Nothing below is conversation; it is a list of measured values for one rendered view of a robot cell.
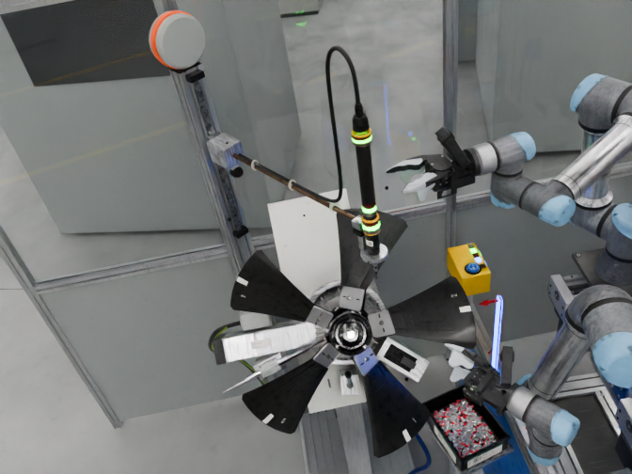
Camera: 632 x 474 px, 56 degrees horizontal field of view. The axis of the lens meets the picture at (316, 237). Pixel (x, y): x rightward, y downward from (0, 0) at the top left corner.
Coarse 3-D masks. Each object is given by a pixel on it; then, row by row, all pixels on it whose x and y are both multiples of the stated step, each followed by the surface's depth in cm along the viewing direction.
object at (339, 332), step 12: (336, 312) 173; (348, 312) 163; (360, 312) 174; (336, 324) 163; (348, 324) 163; (360, 324) 164; (324, 336) 174; (336, 336) 163; (360, 336) 163; (336, 348) 162; (348, 348) 163; (360, 348) 163
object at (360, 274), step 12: (384, 216) 168; (396, 216) 166; (348, 228) 173; (384, 228) 167; (396, 228) 165; (348, 240) 173; (384, 240) 166; (396, 240) 165; (348, 252) 172; (348, 264) 172; (360, 264) 168; (348, 276) 171; (360, 276) 167; (372, 276) 165; (360, 288) 167
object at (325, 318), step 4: (312, 308) 167; (316, 308) 166; (320, 308) 166; (312, 312) 168; (316, 312) 168; (320, 312) 167; (324, 312) 166; (328, 312) 166; (308, 316) 170; (312, 316) 170; (316, 316) 169; (320, 316) 168; (324, 316) 168; (328, 316) 167; (332, 316) 166; (308, 320) 172; (312, 320) 171; (320, 320) 170; (324, 320) 169; (328, 320) 168; (316, 324) 172; (320, 324) 171; (324, 324) 171; (324, 328) 172
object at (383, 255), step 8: (360, 216) 149; (352, 224) 149; (360, 224) 147; (360, 232) 148; (360, 240) 151; (360, 248) 153; (384, 248) 152; (368, 256) 151; (376, 256) 150; (384, 256) 150
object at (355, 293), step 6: (342, 288) 172; (348, 288) 171; (354, 288) 169; (342, 294) 172; (348, 294) 170; (354, 294) 169; (360, 294) 167; (342, 300) 171; (348, 300) 170; (354, 300) 168; (360, 300) 166; (342, 306) 171; (348, 306) 169; (354, 306) 168; (360, 306) 166
